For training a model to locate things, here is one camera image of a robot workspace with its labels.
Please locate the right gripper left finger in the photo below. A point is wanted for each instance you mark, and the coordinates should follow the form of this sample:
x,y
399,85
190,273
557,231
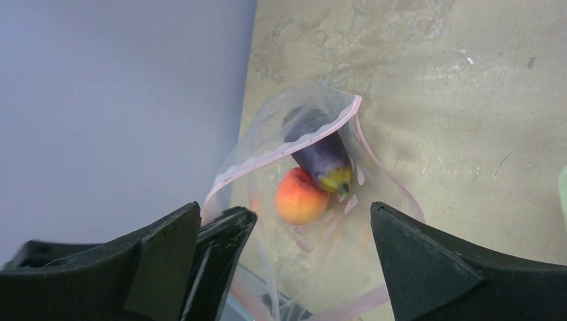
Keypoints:
x,y
142,275

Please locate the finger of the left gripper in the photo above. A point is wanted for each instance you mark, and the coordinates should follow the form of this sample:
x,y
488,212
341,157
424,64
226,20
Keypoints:
x,y
217,253

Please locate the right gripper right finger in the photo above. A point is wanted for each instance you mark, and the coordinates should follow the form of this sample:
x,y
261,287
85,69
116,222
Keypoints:
x,y
433,275

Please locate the peach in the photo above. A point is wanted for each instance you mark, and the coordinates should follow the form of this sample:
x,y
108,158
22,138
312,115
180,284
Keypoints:
x,y
298,200

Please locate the clear pink zip bag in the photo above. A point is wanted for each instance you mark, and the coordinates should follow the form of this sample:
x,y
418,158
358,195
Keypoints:
x,y
326,270

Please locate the purple eggplant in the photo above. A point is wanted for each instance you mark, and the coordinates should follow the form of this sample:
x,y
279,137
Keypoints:
x,y
326,161

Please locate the green plastic basket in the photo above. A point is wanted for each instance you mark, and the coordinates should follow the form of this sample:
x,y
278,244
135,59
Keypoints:
x,y
562,189

